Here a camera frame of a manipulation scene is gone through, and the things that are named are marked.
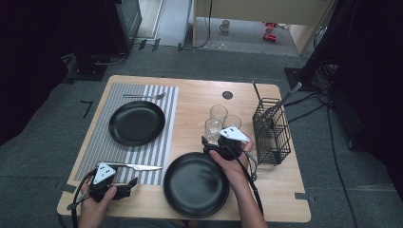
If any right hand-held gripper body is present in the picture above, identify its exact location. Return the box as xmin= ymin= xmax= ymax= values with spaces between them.
xmin=209 ymin=125 xmax=251 ymax=161

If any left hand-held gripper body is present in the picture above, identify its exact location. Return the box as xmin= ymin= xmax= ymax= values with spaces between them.
xmin=88 ymin=161 xmax=127 ymax=203

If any silver knife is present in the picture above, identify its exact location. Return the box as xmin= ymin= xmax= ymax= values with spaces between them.
xmin=95 ymin=161 xmax=163 ymax=172

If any black wire cutlery rack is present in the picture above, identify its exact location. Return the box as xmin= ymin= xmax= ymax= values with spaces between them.
xmin=252 ymin=98 xmax=292 ymax=166

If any black plate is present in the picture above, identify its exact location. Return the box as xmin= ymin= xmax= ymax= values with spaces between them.
xmin=163 ymin=151 xmax=230 ymax=219
xmin=108 ymin=100 xmax=166 ymax=147

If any silver fork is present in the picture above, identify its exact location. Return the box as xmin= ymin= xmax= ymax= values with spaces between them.
xmin=123 ymin=92 xmax=167 ymax=101

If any person's right hand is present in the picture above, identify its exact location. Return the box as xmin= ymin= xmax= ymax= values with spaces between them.
xmin=208 ymin=140 xmax=255 ymax=188

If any person's left hand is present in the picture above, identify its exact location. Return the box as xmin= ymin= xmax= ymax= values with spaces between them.
xmin=79 ymin=182 xmax=118 ymax=222

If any striped woven placemat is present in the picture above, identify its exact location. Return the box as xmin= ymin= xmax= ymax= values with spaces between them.
xmin=73 ymin=83 xmax=180 ymax=186

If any grey tape piece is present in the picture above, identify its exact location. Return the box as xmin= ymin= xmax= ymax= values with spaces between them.
xmin=60 ymin=182 xmax=78 ymax=194
xmin=294 ymin=192 xmax=317 ymax=203

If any thin black stick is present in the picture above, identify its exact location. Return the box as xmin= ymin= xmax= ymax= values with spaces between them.
xmin=252 ymin=81 xmax=263 ymax=107

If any silver spoon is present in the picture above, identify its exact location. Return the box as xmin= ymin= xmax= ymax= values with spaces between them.
xmin=259 ymin=82 xmax=302 ymax=123

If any black stand base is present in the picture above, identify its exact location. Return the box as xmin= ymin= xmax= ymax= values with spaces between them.
xmin=283 ymin=66 xmax=317 ymax=93
xmin=66 ymin=53 xmax=108 ymax=82

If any light wooden desk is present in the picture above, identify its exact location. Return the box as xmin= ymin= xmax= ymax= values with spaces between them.
xmin=192 ymin=0 xmax=336 ymax=56

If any black curtain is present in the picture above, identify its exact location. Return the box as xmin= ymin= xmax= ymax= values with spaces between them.
xmin=0 ymin=0 xmax=115 ymax=146
xmin=300 ymin=0 xmax=403 ymax=200

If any black cabinet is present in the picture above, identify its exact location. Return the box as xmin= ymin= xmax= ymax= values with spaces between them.
xmin=106 ymin=0 xmax=143 ymax=55

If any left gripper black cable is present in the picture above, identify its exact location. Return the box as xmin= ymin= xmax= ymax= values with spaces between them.
xmin=69 ymin=170 xmax=96 ymax=228

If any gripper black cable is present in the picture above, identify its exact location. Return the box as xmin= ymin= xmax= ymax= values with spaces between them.
xmin=69 ymin=170 xmax=96 ymax=228
xmin=221 ymin=143 xmax=264 ymax=217

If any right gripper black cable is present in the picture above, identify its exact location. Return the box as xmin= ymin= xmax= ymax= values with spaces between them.
xmin=221 ymin=143 xmax=264 ymax=217

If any black floor cable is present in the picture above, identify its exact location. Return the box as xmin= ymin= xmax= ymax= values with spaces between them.
xmin=326 ymin=104 xmax=359 ymax=228

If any black hanging cable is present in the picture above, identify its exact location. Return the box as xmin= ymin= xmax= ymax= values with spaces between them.
xmin=193 ymin=0 xmax=213 ymax=49

